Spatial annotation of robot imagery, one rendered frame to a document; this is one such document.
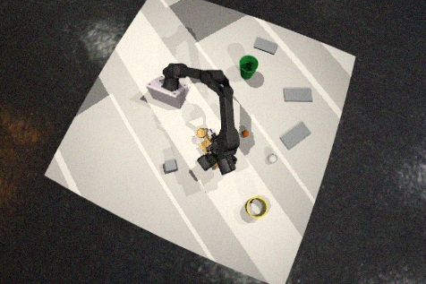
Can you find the white ball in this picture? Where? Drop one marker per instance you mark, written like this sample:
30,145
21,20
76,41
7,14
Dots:
272,158

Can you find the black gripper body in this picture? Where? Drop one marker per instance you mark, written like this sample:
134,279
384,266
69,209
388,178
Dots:
206,162

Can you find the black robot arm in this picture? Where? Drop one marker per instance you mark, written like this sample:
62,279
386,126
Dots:
226,143

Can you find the green plastic cup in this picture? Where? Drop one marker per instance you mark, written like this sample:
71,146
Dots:
248,65

